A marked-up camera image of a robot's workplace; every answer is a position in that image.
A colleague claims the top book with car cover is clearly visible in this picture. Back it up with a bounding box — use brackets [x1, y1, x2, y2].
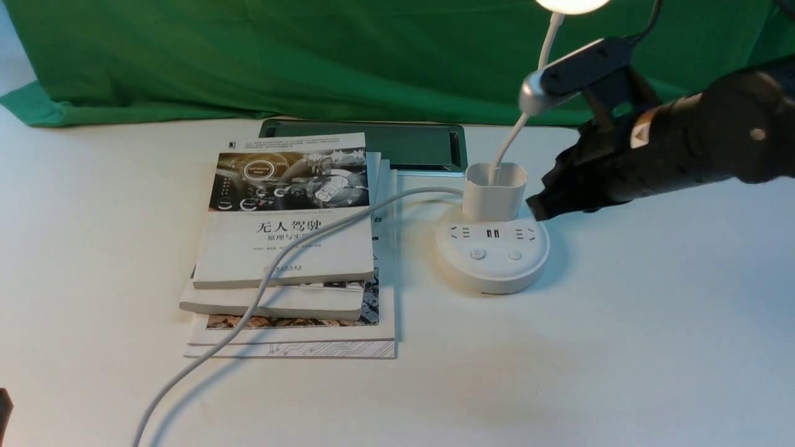
[191, 133, 381, 289]

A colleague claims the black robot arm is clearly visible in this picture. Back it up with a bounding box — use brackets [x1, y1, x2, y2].
[526, 55, 794, 222]

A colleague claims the bottom book with circuit pattern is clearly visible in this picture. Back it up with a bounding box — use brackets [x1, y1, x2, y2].
[212, 340, 397, 359]

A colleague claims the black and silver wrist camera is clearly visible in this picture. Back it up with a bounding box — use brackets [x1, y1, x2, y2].
[519, 36, 661, 132]

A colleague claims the dark object at left edge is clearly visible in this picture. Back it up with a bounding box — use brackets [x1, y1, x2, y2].
[0, 388, 14, 445]

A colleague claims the green backdrop cloth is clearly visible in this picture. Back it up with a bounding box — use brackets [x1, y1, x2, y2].
[0, 0, 795, 128]

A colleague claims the metal desk cable hatch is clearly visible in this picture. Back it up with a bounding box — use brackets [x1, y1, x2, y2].
[259, 119, 468, 176]

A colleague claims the white desk lamp with sockets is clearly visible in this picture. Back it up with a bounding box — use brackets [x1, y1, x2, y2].
[435, 1, 606, 295]

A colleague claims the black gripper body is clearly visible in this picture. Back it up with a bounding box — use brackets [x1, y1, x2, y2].
[542, 114, 660, 211]

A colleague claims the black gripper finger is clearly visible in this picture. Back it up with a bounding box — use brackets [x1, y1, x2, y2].
[526, 189, 587, 222]

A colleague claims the black camera cable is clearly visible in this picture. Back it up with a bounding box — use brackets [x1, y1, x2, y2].
[624, 0, 664, 44]

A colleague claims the white lamp power cable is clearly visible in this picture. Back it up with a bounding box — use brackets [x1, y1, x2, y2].
[132, 187, 464, 447]

